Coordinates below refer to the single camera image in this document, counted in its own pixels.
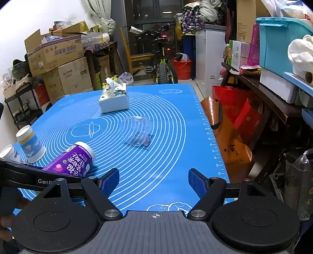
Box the white styrofoam box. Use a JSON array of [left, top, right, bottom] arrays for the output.
[[260, 68, 298, 104]]

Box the clear plastic cup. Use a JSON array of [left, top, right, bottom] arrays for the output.
[[120, 116, 152, 147]]

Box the dark wooden side table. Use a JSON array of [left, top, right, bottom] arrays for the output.
[[221, 62, 312, 152]]

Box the purple paper cup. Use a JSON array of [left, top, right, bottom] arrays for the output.
[[43, 141, 95, 177]]

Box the orange paper shopping bag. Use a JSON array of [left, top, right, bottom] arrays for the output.
[[201, 97, 253, 184]]

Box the lower cardboard box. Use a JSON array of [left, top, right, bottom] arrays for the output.
[[42, 57, 93, 104]]

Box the open top cardboard box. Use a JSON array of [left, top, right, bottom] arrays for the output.
[[24, 21, 89, 77]]

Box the white tissue box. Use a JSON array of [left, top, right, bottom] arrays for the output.
[[99, 77, 129, 113]]

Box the blue silicone baking mat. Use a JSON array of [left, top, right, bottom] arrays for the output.
[[9, 83, 230, 216]]

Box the red gift bag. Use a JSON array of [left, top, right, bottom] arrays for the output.
[[212, 86, 263, 145]]

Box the green white product box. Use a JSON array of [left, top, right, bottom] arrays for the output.
[[228, 40, 250, 71]]

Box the white patterned paper cup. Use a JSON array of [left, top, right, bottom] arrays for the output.
[[0, 144, 25, 164]]

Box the white chest freezer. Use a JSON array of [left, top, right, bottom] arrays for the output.
[[195, 24, 226, 97]]

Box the black metal shelf rack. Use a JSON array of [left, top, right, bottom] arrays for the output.
[[4, 82, 43, 130]]

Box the blue yellow paper cup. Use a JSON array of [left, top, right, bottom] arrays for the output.
[[16, 125, 46, 164]]

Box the tall brown cardboard box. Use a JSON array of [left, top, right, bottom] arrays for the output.
[[237, 0, 270, 43]]

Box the person's left hand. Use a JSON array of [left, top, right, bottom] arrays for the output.
[[0, 197, 30, 242]]

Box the teal plastic storage bin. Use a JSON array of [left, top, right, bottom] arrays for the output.
[[256, 17, 312, 77]]

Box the black green bicycle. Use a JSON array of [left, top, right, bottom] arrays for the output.
[[127, 23, 178, 84]]

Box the wooden chair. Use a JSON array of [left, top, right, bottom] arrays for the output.
[[119, 27, 153, 75]]

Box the red plastic bucket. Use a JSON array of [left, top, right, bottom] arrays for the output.
[[171, 59, 192, 80]]

